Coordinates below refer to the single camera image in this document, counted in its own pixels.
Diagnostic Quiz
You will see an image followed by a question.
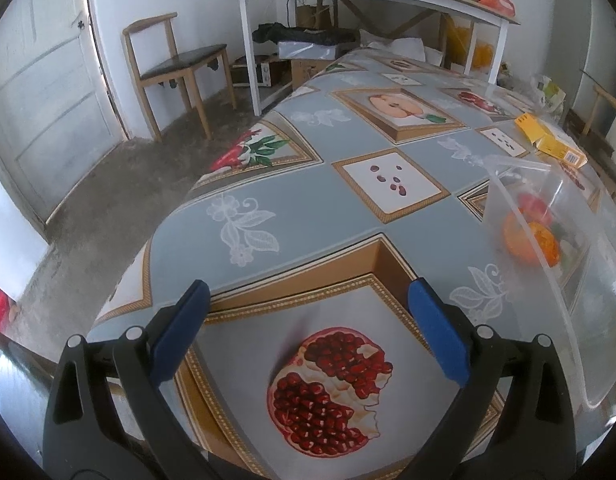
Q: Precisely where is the orange peel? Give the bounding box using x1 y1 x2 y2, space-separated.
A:
502 214 561 268

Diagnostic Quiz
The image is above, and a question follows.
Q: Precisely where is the wooden chair black seat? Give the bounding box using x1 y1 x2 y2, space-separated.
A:
122 12 237 142

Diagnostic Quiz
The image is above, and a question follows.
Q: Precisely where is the red plastic bag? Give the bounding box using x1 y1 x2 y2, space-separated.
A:
477 0 516 18

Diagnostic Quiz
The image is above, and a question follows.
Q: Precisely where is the white door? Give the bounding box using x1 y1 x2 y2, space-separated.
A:
0 0 126 232

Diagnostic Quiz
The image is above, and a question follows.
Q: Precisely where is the black cloth under table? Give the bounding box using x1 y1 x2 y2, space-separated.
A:
251 22 360 46

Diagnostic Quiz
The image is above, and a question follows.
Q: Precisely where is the patterned fruit tablecloth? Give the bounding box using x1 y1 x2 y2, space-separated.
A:
86 44 616 480

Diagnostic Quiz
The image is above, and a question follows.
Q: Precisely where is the white foam sheet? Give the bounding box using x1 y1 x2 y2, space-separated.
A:
359 29 443 66

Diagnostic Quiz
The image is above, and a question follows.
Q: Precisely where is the clear plastic bag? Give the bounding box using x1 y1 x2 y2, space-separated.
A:
484 155 616 410

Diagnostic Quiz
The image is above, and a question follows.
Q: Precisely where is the yellow white medicine box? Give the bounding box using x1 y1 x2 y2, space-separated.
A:
514 113 588 169

